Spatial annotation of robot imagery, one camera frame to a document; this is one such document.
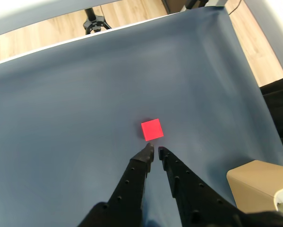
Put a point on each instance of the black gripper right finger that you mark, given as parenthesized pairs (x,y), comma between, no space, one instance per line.
(193,196)

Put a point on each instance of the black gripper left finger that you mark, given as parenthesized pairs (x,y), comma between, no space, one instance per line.
(131,184)

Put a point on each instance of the red cube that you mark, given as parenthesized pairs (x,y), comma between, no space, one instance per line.
(152,130)

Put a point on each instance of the tan box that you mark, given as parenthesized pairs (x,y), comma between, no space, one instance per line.
(250,186)

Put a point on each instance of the grey mat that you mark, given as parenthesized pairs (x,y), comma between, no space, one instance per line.
(84,106)

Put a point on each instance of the black tripod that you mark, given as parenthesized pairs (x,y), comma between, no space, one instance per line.
(95,22)

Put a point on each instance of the dark furniture base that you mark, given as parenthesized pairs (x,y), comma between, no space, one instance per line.
(191,4)

